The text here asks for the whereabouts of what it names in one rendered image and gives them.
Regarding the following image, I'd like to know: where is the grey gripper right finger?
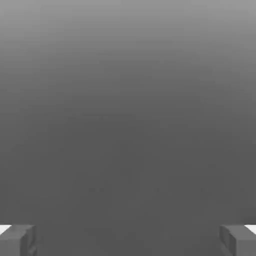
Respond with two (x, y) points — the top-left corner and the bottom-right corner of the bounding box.
(219, 224), (256, 256)

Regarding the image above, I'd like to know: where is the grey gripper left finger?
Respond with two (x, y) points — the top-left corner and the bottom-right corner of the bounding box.
(0, 224), (38, 256)

